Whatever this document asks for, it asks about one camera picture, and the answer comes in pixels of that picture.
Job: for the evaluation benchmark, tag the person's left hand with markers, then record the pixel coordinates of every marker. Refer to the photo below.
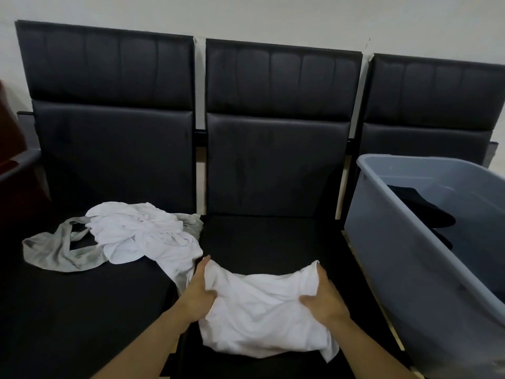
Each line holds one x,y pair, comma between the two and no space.
197,299

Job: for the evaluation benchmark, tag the person's right hand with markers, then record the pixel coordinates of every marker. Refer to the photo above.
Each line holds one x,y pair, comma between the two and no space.
325,303

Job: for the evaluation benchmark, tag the white garment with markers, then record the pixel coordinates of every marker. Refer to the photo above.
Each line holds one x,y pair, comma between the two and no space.
256,311

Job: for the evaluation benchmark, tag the blue-grey plastic bin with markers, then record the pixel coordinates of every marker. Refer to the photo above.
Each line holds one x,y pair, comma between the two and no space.
378,240

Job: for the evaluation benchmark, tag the grey tank top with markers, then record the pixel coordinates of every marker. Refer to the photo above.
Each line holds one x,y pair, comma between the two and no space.
59,256

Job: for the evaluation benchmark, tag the person's left forearm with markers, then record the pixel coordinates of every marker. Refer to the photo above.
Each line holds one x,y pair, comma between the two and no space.
146,351

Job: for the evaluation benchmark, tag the person's right forearm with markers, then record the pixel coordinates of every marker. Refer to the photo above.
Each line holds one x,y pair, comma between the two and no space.
363,355

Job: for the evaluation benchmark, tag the black leather bench chair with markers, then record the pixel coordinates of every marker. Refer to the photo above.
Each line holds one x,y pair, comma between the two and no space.
110,146
276,161
430,90

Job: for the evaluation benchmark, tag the brown wooden cabinet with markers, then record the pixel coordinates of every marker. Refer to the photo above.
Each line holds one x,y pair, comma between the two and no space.
12,134

